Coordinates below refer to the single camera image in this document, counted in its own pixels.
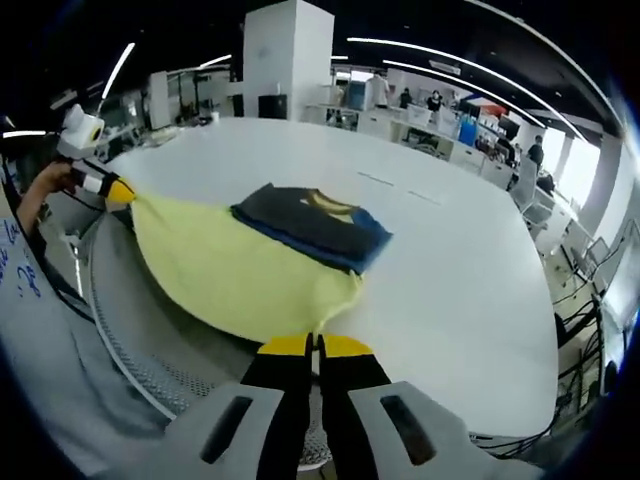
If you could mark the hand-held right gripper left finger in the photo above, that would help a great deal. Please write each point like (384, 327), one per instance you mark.
(285, 390)

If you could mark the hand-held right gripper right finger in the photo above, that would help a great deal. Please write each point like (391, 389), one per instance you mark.
(350, 395)

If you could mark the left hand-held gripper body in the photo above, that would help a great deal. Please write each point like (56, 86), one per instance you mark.
(80, 132)

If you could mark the yellow blue grey garment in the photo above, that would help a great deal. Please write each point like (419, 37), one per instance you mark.
(225, 265)

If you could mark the person's left hand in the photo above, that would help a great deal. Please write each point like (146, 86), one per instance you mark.
(52, 181)

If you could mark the white ceiling light strip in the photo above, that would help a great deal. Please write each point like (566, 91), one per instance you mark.
(118, 70)
(465, 86)
(475, 65)

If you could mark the operator in white shirt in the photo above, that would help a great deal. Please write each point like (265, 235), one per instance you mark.
(60, 375)

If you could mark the table socket strip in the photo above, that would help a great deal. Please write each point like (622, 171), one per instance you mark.
(375, 178)

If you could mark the white square pillar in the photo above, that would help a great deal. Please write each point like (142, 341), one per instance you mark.
(290, 55)

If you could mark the white office desk row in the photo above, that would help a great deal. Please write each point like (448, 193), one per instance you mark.
(375, 120)

